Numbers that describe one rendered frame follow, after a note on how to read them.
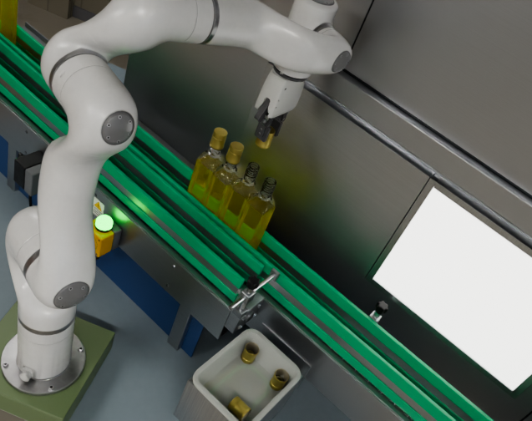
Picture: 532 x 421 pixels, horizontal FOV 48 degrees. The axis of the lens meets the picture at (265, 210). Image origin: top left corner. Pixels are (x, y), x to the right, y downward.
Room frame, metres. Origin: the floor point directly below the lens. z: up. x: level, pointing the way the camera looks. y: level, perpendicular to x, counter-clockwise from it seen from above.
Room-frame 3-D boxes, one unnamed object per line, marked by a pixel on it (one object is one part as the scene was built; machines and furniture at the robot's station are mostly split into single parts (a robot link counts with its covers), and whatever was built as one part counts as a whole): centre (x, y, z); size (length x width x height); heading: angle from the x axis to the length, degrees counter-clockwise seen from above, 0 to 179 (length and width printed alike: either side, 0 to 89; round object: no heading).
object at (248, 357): (0.90, -0.10, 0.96); 0.04 x 0.04 x 0.04
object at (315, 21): (1.13, 0.06, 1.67); 0.09 x 0.08 x 0.13; 51
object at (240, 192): (1.13, 0.07, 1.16); 0.06 x 0.06 x 0.21; 65
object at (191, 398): (0.83, -0.12, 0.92); 0.27 x 0.17 x 0.15; 156
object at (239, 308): (0.94, -0.05, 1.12); 0.17 x 0.03 x 0.12; 156
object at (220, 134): (1.18, 0.17, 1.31); 0.04 x 0.04 x 0.04
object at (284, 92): (1.13, 0.07, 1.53); 0.10 x 0.07 x 0.11; 155
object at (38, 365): (0.75, 0.35, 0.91); 0.19 x 0.19 x 0.18
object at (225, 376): (0.80, -0.11, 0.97); 0.22 x 0.17 x 0.09; 156
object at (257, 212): (1.11, 0.02, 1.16); 0.06 x 0.06 x 0.21; 66
